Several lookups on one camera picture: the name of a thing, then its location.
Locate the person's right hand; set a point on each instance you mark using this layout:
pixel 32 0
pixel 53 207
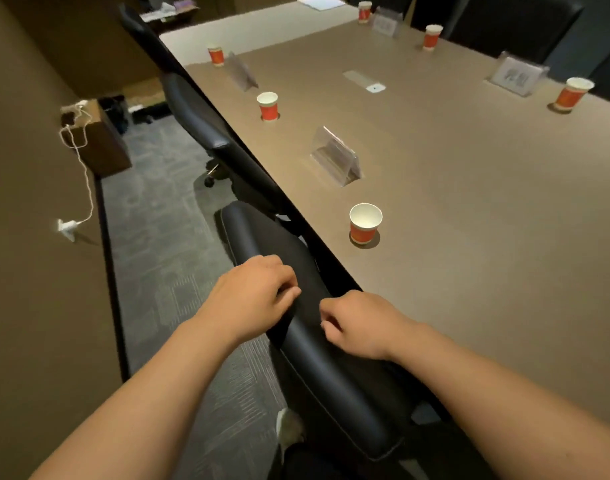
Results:
pixel 370 327

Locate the person's left hand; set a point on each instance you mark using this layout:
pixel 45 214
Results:
pixel 245 299

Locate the person's right fingers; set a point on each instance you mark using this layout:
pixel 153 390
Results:
pixel 331 309

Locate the person's left fingers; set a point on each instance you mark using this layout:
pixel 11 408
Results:
pixel 285 282

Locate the black leather office chair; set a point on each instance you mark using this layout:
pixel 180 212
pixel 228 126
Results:
pixel 514 24
pixel 205 124
pixel 330 379
pixel 142 37

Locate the person's right forearm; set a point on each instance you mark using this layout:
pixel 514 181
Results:
pixel 509 404

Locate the person's left forearm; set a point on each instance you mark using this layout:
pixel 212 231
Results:
pixel 145 409

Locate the red and white paper cup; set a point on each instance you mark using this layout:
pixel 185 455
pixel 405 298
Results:
pixel 570 95
pixel 365 225
pixel 268 108
pixel 431 38
pixel 365 12
pixel 216 55

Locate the person's white shoe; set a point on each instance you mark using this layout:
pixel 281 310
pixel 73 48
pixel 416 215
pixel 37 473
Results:
pixel 290 429

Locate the clear acrylic name card holder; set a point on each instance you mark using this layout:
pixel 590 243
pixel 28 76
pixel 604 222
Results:
pixel 386 23
pixel 335 157
pixel 241 72
pixel 517 75

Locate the silver table socket cover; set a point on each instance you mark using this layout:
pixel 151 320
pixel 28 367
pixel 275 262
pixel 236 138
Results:
pixel 365 80

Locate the white charger plug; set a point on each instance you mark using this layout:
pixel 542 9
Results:
pixel 67 228

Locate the brown cardboard box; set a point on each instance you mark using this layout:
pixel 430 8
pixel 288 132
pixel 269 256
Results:
pixel 102 144

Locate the black waste bin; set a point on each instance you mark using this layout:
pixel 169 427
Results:
pixel 115 114

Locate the white paper sheets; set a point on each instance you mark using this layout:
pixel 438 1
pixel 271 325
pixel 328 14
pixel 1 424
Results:
pixel 321 1

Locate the cluttered side shelf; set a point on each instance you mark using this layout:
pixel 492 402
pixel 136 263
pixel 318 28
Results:
pixel 167 9

